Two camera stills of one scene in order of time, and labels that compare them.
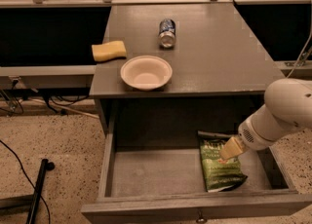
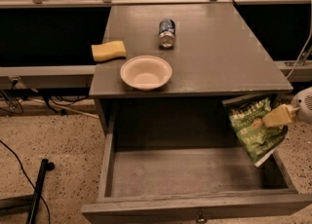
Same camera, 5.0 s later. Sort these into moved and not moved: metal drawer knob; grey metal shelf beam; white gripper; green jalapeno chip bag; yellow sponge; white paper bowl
Moved: green jalapeno chip bag; white gripper
Not moved: grey metal shelf beam; yellow sponge; metal drawer knob; white paper bowl
